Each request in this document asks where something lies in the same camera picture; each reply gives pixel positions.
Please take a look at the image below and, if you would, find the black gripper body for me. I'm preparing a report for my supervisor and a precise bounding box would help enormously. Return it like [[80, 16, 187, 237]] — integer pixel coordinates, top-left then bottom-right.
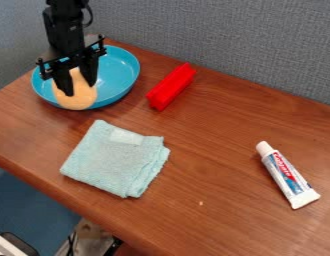
[[36, 5, 107, 80]]

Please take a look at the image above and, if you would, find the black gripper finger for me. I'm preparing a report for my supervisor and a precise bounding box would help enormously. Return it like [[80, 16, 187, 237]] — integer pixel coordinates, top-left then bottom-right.
[[51, 61, 75, 97], [79, 48, 100, 86]]

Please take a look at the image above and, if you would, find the blue plate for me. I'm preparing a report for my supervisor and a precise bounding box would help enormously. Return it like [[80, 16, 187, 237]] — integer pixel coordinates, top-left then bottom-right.
[[31, 45, 140, 109]]

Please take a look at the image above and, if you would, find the light blue cloth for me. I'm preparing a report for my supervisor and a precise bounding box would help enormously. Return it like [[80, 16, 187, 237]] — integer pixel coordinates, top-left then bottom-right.
[[60, 120, 171, 198]]

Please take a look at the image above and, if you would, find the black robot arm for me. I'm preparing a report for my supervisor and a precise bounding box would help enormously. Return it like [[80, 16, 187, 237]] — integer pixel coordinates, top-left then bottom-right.
[[36, 0, 107, 96]]

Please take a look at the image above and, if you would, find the red plastic block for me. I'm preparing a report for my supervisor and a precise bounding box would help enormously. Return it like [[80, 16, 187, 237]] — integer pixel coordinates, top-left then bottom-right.
[[145, 63, 196, 111]]

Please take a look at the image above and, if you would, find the grey table leg base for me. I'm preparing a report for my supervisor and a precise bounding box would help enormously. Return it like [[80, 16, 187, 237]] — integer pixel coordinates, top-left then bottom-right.
[[55, 219, 123, 256]]

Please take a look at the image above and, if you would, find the white black object corner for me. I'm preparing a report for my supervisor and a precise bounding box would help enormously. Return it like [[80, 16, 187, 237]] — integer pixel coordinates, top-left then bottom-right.
[[0, 232, 40, 256]]

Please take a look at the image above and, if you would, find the white toothpaste tube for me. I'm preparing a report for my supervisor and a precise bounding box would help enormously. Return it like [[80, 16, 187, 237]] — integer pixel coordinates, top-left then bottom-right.
[[256, 141, 320, 210]]

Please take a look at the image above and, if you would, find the black cable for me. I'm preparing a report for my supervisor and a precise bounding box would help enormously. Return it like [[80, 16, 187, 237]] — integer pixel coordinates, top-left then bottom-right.
[[80, 0, 95, 28]]

